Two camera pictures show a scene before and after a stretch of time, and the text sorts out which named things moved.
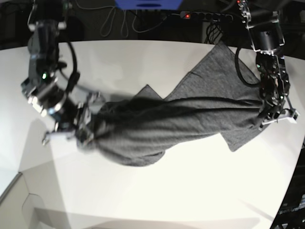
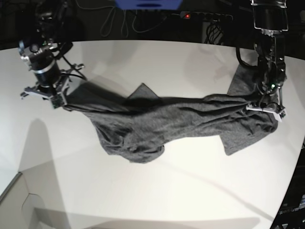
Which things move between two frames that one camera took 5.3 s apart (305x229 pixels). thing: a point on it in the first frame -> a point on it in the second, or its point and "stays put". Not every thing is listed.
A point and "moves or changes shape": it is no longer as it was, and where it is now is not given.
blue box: (148, 5) stays put
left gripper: (73, 117) -> (46, 92)
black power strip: (207, 16) stays put
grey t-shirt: (220, 96) moves or changes shape
